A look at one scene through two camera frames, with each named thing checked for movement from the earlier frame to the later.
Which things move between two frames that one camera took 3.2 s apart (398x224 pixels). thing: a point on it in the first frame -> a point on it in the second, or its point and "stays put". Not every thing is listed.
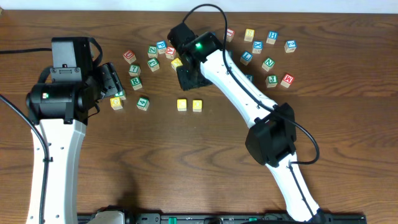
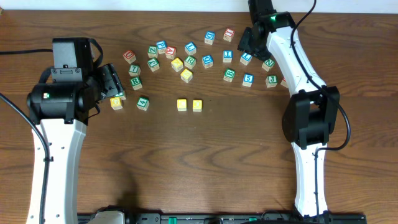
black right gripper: (190, 78) -> (249, 43)
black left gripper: (109, 81) stays put
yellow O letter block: (197, 105) stays put
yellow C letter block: (181, 104) stays put
